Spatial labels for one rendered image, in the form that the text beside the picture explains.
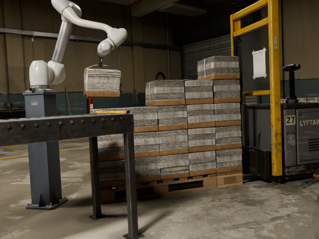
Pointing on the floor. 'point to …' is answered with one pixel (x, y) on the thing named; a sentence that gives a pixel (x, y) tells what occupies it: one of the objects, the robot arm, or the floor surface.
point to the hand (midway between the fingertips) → (98, 57)
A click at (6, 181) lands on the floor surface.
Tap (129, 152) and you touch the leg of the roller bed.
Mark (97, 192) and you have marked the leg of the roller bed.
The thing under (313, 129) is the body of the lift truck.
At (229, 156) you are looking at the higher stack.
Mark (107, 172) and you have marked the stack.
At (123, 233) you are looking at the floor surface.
